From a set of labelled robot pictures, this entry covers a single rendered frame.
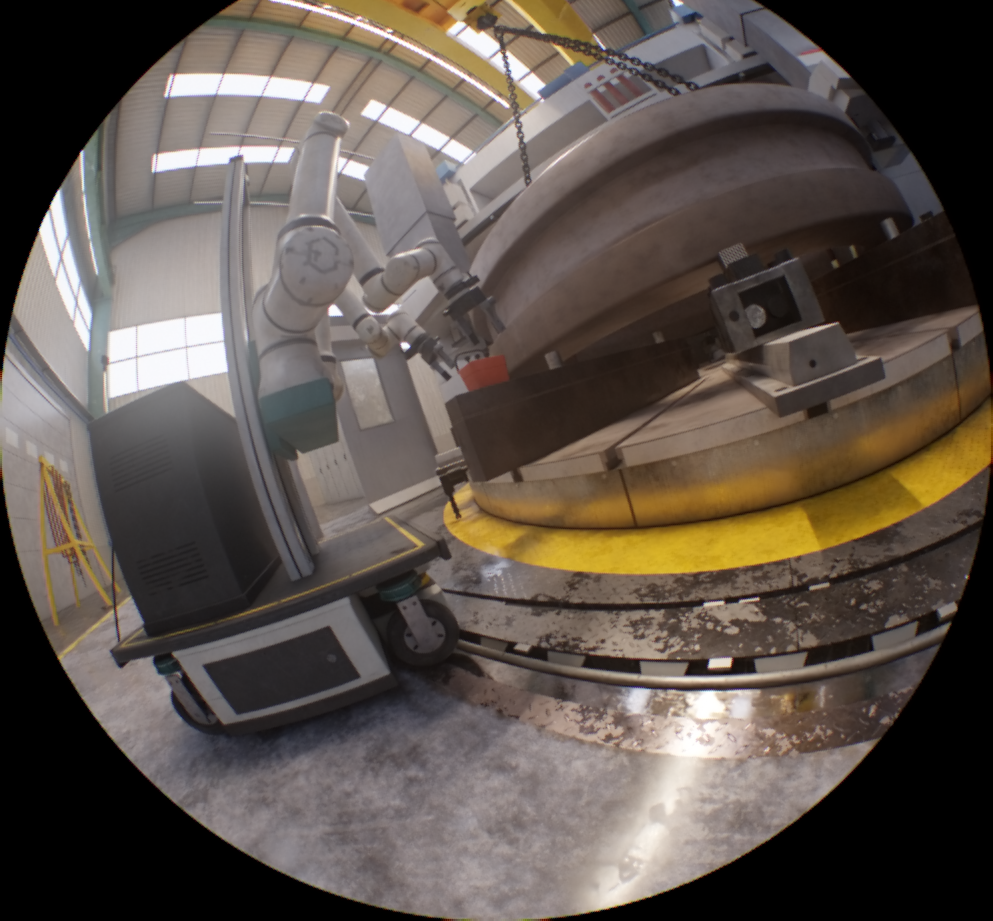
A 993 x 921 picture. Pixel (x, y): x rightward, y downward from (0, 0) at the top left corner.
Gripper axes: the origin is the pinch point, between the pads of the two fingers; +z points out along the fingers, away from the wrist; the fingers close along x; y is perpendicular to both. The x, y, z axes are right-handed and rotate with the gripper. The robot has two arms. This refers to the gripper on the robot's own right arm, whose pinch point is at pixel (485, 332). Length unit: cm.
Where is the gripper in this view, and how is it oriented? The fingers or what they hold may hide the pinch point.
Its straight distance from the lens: 102.0
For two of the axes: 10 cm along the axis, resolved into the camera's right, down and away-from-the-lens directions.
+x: 6.0, -1.1, -7.9
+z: 5.5, 7.7, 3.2
